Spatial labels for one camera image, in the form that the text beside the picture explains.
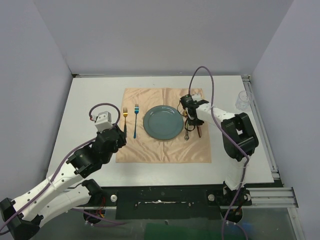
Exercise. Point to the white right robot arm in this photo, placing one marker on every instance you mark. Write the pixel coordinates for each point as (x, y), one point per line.
(238, 135)

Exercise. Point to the gold fork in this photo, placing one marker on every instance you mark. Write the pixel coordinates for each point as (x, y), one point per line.
(125, 114)

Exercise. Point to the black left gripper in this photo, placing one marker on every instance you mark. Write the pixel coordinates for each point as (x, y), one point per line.
(121, 141)

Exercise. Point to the blue fork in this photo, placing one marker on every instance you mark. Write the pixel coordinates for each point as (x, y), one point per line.
(136, 112)

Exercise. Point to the iridescent gold spoon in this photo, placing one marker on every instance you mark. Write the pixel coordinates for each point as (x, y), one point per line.
(186, 136)

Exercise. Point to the teal round plate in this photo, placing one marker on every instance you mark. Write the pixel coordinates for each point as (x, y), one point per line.
(163, 122)

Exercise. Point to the copper table knife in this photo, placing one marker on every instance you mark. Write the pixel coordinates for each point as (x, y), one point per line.
(199, 131)

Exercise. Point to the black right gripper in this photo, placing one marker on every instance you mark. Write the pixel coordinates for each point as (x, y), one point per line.
(193, 123)

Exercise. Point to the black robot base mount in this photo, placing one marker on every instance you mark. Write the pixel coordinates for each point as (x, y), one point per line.
(169, 202)

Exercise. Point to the peach satin cloth napkin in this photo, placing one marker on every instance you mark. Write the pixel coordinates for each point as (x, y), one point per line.
(145, 149)

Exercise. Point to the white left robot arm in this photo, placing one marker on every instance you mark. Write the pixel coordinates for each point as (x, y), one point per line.
(66, 188)

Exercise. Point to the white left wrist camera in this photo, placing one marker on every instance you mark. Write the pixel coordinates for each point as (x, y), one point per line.
(103, 121)

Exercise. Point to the clear drinking glass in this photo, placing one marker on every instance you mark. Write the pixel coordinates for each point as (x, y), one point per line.
(243, 100)

